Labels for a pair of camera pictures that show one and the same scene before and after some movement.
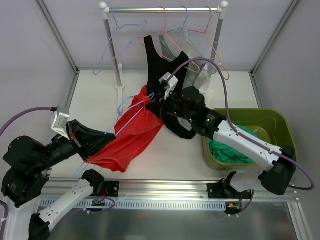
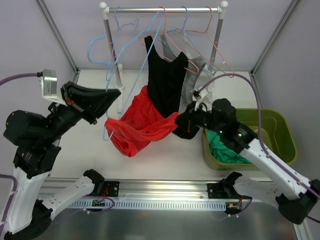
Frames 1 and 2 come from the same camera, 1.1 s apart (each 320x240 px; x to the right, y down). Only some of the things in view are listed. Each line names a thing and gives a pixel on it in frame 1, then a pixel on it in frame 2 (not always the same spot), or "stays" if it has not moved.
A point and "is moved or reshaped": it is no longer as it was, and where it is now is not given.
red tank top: (135, 128) is moved or reshaped
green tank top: (221, 152) stays
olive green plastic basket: (272, 125) stays
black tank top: (166, 79) stays
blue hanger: (78, 171) to (147, 54)
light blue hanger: (113, 38) to (129, 43)
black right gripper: (164, 104) to (191, 120)
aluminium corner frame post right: (288, 13) stays
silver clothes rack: (222, 7) stays
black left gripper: (75, 139) to (74, 103)
